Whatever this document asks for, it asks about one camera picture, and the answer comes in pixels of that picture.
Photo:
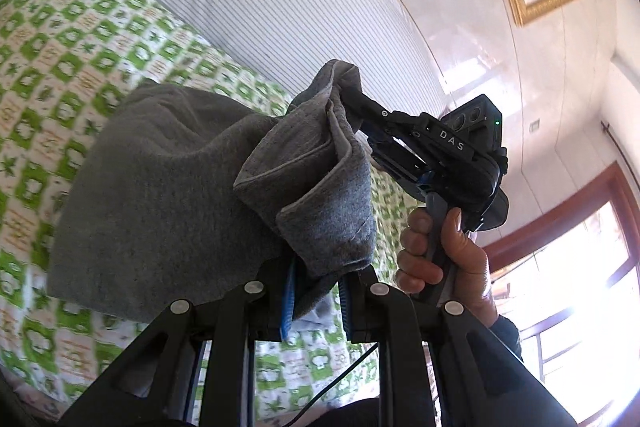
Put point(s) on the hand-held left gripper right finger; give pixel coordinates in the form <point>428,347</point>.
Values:
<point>346,312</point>

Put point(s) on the wooden framed window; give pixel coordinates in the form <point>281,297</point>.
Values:
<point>565,192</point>

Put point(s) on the person's black clothing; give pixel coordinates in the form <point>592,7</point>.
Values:
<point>370,414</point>

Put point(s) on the person's right hand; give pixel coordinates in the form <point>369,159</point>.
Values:
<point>475,272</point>

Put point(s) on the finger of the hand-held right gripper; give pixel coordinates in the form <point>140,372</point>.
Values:
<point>380,117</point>

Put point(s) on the grey pants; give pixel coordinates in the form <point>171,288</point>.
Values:
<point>165,187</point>

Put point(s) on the wall switch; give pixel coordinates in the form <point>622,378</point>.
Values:
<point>534,124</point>

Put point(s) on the dark curtain rod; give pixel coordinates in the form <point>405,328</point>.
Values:
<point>620,152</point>

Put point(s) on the green patterned bedsheet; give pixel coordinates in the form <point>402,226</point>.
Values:
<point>65,57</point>

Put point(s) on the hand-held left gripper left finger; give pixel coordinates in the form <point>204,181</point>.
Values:
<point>287,307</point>

